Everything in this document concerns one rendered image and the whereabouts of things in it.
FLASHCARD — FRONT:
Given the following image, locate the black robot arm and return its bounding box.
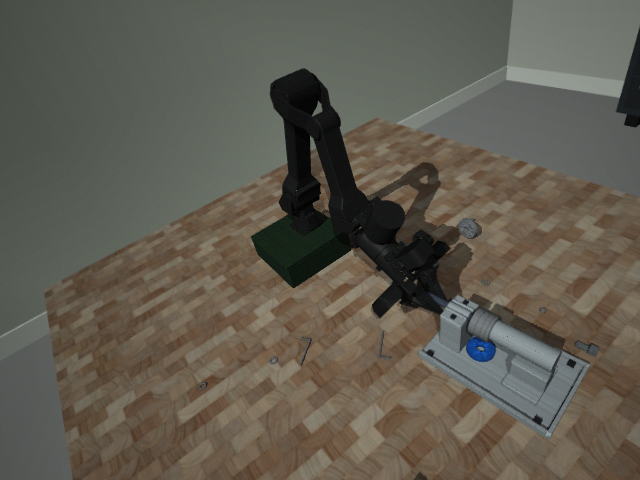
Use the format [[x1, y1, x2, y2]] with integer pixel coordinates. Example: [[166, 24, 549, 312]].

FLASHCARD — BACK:
[[270, 68, 436, 279]]

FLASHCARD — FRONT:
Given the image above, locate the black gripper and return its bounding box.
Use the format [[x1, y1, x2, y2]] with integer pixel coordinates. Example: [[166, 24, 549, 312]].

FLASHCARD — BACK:
[[372, 240, 450, 318]]

